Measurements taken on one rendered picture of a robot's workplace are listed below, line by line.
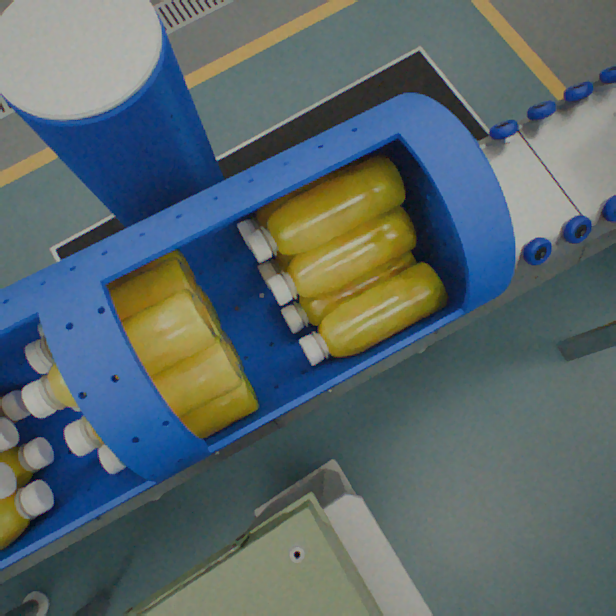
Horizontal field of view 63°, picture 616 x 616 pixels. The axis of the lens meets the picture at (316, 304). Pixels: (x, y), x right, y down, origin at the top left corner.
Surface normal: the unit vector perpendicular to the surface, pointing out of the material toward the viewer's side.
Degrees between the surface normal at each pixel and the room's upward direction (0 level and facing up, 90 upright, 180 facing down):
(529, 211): 0
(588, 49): 0
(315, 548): 4
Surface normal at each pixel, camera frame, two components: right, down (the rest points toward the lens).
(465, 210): 0.20, 0.15
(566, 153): -0.02, -0.25
